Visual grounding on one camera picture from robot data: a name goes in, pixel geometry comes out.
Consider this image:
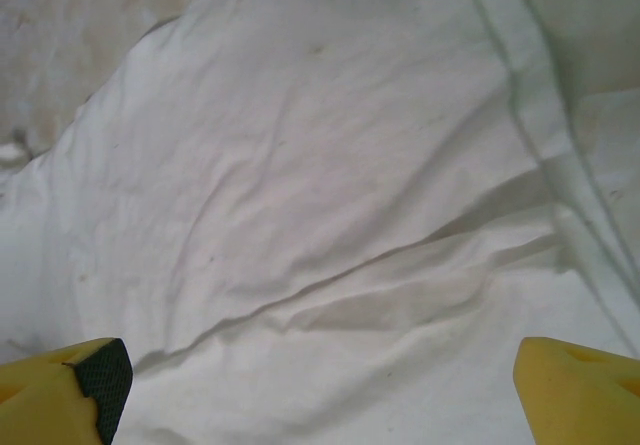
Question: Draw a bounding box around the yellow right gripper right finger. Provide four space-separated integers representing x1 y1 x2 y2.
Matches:
514 335 640 445

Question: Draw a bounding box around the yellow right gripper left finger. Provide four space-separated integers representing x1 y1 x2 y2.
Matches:
0 337 135 445

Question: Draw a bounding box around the white t-shirt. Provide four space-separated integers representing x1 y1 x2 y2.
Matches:
0 0 640 445

